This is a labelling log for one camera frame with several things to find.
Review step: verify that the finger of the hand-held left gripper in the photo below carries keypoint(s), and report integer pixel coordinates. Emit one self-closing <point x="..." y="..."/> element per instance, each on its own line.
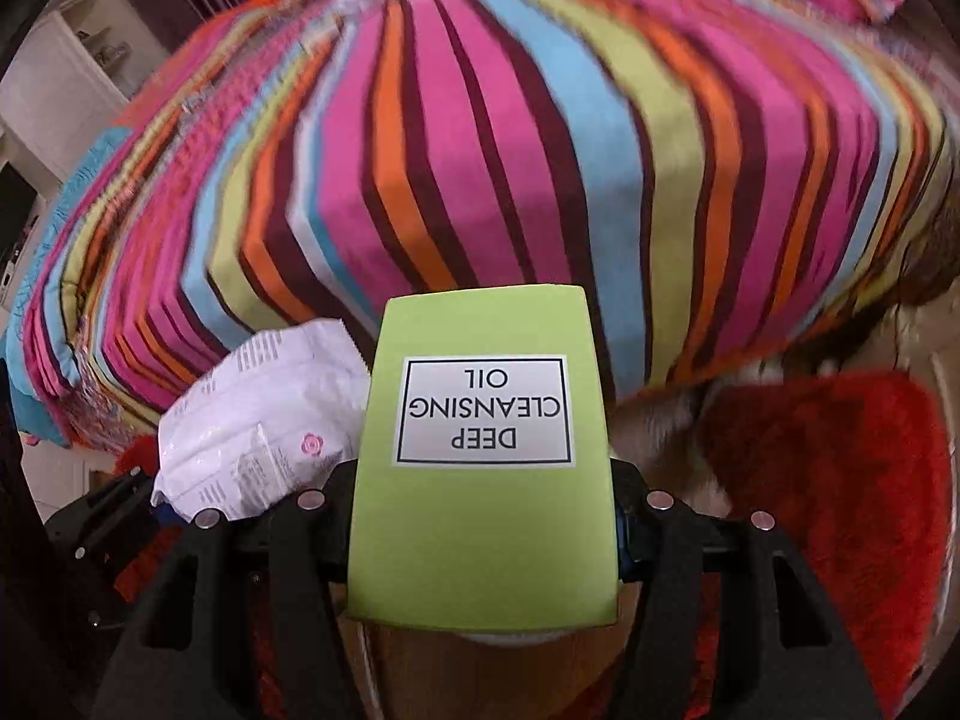
<point x="105" y="510"/>

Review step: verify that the red shaggy rug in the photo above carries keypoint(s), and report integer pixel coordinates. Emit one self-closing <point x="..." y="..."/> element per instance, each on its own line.
<point x="825" y="502"/>

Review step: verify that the small green cardboard box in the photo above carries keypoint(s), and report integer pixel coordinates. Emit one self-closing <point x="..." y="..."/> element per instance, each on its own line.
<point x="480" y="540"/>

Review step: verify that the white plastic packet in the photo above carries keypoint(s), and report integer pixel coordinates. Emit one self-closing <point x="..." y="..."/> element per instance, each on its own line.
<point x="247" y="427"/>

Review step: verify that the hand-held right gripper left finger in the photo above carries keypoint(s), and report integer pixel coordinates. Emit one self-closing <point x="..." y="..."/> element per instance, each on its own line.
<point x="300" y="532"/>

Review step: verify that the striped colourful bedsheet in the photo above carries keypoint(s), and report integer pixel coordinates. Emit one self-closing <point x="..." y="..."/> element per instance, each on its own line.
<point x="525" y="165"/>

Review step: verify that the white cabinet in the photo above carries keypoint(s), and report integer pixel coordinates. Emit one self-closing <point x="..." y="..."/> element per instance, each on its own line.
<point x="60" y="67"/>

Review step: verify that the orange and blue quilt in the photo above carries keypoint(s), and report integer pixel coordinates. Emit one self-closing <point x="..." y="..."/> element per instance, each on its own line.
<point x="30" y="382"/>

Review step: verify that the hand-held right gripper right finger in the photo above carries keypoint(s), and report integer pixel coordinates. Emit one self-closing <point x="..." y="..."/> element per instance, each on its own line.
<point x="667" y="532"/>

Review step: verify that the black television screen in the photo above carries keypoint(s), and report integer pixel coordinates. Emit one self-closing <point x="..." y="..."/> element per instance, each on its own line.
<point x="15" y="202"/>

